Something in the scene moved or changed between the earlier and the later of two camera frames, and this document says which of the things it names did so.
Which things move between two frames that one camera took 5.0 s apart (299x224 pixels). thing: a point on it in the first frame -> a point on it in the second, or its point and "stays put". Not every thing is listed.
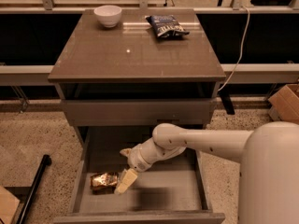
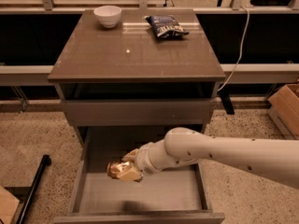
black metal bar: x=46 y=161 stays put
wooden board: x=8 y=205 stays put
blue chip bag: x=166 y=26 stays put
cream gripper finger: x=126 y=181 -> x=129 y=175
